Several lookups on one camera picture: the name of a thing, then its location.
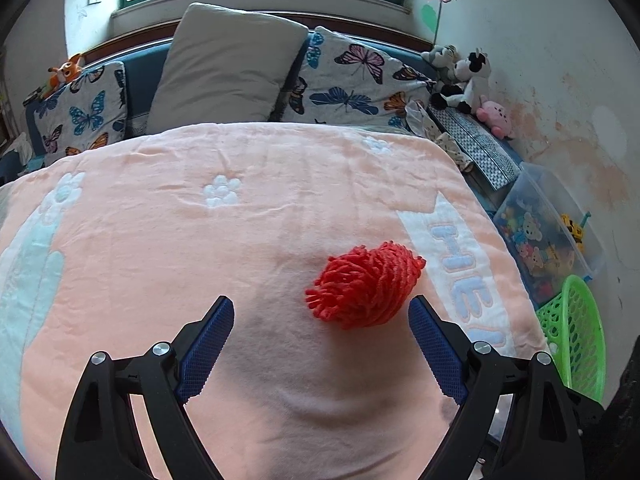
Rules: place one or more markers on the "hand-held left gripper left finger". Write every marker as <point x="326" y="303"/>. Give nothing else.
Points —
<point x="207" y="350"/>

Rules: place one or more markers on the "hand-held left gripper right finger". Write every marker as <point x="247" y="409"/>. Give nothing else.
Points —
<point x="437" y="355"/>

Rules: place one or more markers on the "red yarn pompom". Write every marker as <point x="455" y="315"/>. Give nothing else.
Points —
<point x="365" y="285"/>

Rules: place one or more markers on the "green plastic basket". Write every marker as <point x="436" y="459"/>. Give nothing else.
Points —
<point x="575" y="330"/>

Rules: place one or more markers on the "pink blanket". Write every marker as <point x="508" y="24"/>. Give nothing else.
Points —
<point x="200" y="240"/>

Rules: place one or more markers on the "clear toy storage box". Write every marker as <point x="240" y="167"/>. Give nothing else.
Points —
<point x="540" y="240"/>

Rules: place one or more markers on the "yellow toy vehicle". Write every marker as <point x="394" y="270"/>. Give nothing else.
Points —
<point x="575" y="230"/>

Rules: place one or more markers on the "black white patterned box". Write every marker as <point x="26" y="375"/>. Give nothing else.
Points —
<point x="480" y="147"/>

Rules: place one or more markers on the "patterned small cloth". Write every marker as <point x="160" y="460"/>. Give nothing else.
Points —
<point x="440" y="135"/>

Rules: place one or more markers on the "pink plush toy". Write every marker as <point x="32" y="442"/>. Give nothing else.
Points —
<point x="495" y="117"/>

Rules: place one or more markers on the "butterfly print pillow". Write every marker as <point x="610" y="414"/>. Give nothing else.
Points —
<point x="350" y="80"/>
<point x="85" y="115"/>

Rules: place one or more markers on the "black and white cow plush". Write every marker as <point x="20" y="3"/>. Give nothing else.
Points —
<point x="472" y="82"/>

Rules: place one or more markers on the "blue bed headboard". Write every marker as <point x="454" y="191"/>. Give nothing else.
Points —
<point x="142" y="75"/>

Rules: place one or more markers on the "grey pillow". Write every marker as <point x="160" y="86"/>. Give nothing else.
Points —
<point x="225" y="65"/>

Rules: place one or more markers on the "grey plush toy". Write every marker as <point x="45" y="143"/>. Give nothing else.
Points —
<point x="442" y="57"/>

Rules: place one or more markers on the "orange fox plush toy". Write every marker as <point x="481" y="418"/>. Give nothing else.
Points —
<point x="62" y="72"/>

